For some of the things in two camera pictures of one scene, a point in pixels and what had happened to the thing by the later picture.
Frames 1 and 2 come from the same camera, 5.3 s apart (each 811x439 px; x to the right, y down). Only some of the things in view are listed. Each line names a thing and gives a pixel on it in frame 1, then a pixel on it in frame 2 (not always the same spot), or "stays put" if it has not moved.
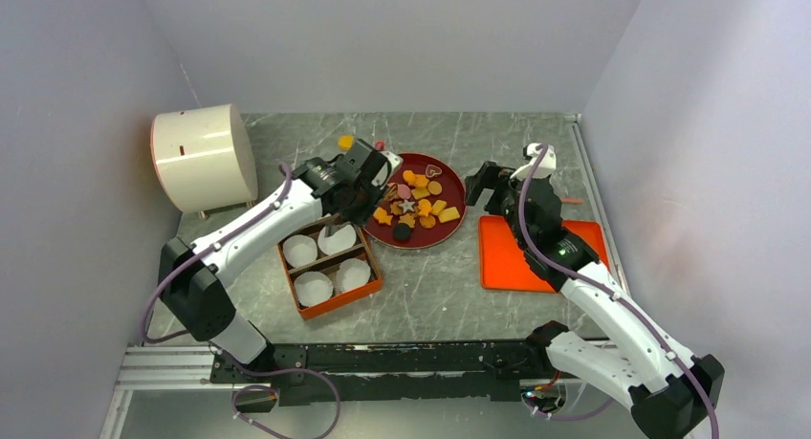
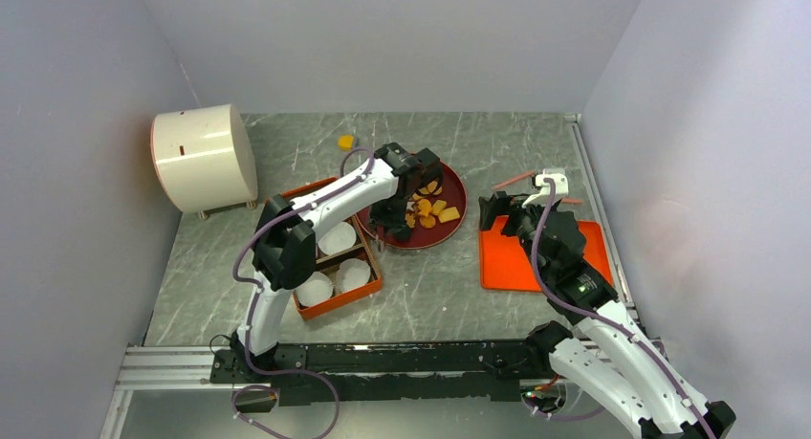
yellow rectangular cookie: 449,214 stays put
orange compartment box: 328,273 stays put
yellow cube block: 346,142 stays put
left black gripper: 361,215 -> 393,224
